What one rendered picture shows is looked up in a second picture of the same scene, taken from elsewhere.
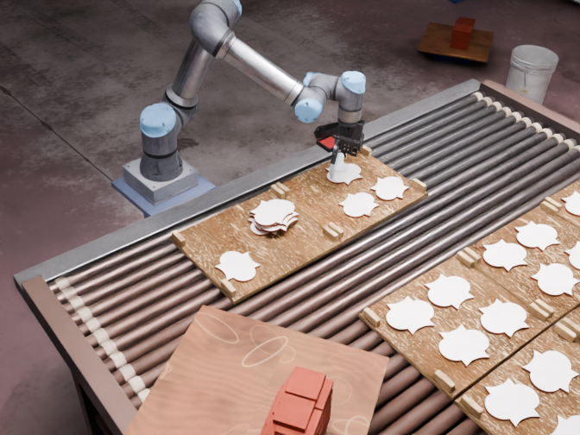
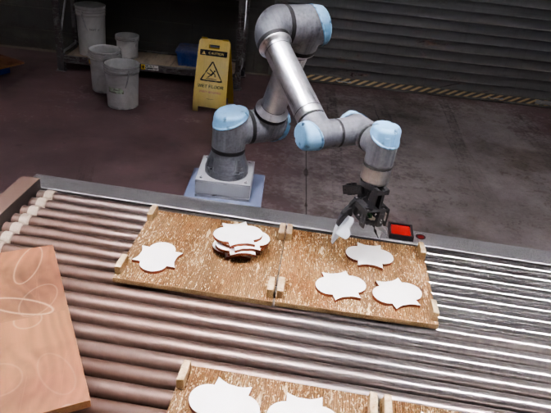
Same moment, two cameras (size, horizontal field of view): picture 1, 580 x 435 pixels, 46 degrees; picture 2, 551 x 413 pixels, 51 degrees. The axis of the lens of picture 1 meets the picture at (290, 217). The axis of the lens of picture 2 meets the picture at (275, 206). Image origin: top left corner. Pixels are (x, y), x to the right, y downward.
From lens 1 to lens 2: 132 cm
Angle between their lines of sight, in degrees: 37
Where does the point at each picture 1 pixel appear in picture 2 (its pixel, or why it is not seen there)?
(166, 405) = not seen: outside the picture
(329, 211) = (305, 273)
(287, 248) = (220, 273)
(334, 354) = (56, 354)
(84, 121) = (334, 181)
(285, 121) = not seen: hidden behind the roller
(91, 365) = not seen: outside the picture
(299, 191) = (306, 243)
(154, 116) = (225, 111)
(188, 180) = (237, 191)
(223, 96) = (465, 217)
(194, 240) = (164, 222)
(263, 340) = (35, 298)
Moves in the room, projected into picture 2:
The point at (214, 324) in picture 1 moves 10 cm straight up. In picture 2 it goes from (30, 261) to (25, 224)
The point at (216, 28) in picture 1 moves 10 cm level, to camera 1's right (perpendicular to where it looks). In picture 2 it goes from (268, 22) to (293, 31)
